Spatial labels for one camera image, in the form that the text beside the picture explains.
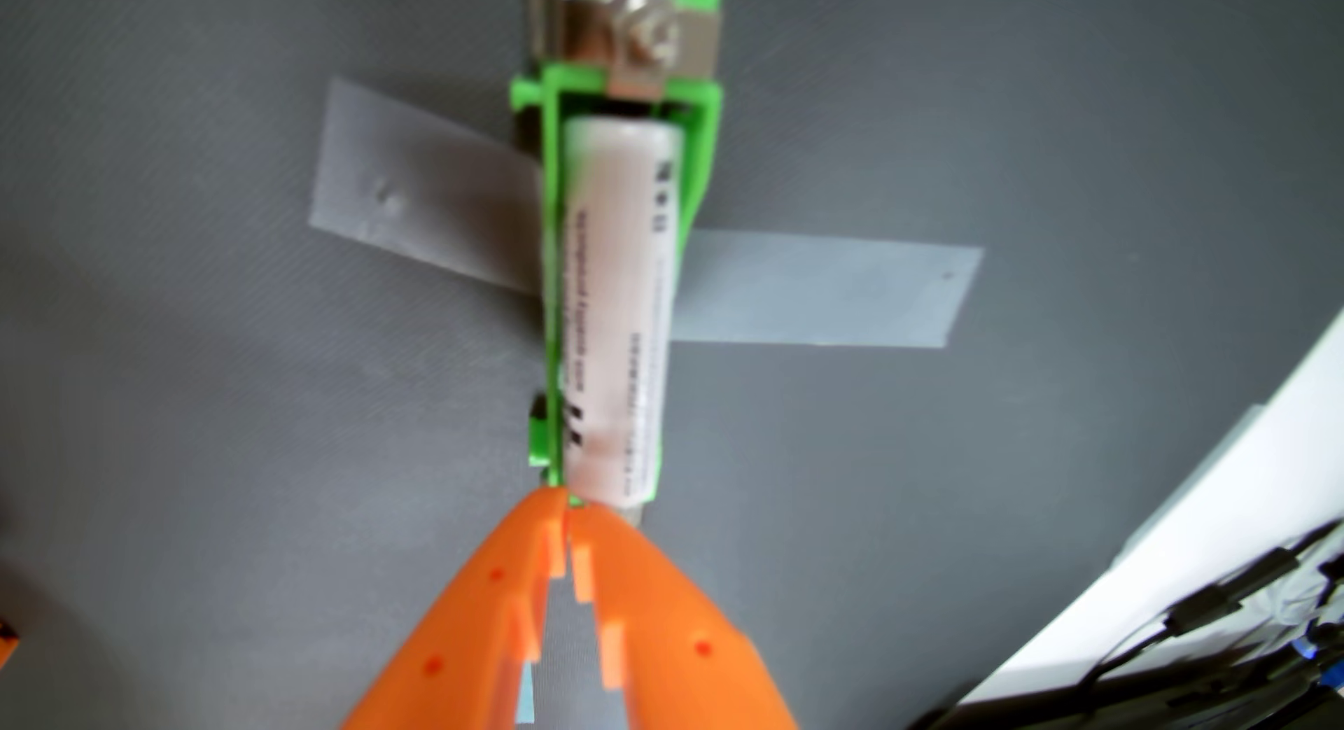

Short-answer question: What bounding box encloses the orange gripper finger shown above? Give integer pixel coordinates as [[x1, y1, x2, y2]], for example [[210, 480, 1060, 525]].
[[341, 486, 568, 730], [569, 504, 799, 730]]

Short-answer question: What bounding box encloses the dark grey table mat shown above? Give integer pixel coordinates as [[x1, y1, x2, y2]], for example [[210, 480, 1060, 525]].
[[0, 0, 1344, 730]]

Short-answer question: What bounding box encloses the black adapter cable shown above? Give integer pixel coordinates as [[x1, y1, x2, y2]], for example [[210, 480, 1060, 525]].
[[1071, 546, 1308, 689]]

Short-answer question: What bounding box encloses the black Dell laptop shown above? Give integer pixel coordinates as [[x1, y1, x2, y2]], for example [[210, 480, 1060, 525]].
[[913, 646, 1344, 730]]

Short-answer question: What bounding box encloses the white cylindrical battery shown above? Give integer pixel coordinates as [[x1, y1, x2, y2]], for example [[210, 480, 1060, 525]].
[[559, 115, 686, 509]]

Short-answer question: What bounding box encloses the green battery holder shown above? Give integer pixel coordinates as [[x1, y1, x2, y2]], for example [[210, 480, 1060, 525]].
[[510, 0, 726, 532]]

